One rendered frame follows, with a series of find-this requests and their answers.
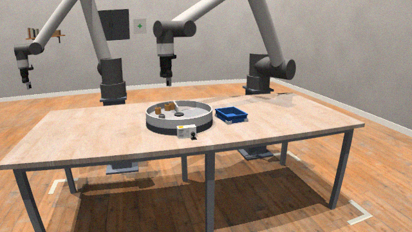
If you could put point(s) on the blue shallow tray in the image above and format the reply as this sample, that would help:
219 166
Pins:
231 114

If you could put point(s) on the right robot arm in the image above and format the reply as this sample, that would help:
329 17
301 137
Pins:
111 69

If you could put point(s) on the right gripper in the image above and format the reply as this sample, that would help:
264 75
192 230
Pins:
23 65

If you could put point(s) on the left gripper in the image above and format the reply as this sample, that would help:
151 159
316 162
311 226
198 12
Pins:
166 53

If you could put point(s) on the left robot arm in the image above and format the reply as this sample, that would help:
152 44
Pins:
260 66

